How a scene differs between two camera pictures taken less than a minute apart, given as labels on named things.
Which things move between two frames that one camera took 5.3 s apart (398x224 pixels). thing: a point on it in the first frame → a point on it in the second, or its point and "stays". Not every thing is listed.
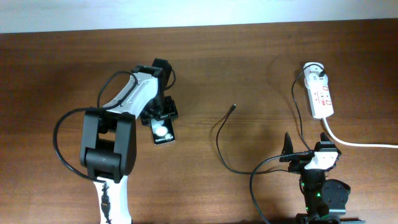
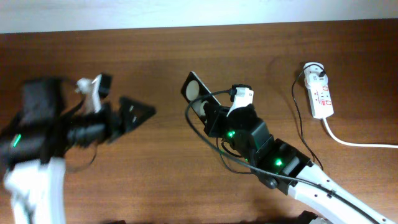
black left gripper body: x=161 y=107 → x=108 y=118
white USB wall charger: x=314 y=75 stays
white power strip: x=320 y=101 stays
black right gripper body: x=298 y=165 → x=217 y=129
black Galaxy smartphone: x=163 y=131 → x=201 y=99
